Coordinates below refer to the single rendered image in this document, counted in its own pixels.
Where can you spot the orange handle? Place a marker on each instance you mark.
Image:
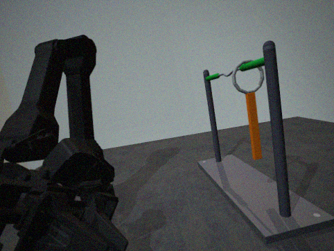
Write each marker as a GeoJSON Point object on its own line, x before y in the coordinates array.
{"type": "Point", "coordinates": [251, 109]}

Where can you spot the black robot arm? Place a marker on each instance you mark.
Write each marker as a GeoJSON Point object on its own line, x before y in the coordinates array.
{"type": "Point", "coordinates": [31, 132]}

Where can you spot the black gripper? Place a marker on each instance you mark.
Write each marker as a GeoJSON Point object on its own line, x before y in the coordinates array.
{"type": "Point", "coordinates": [52, 220]}

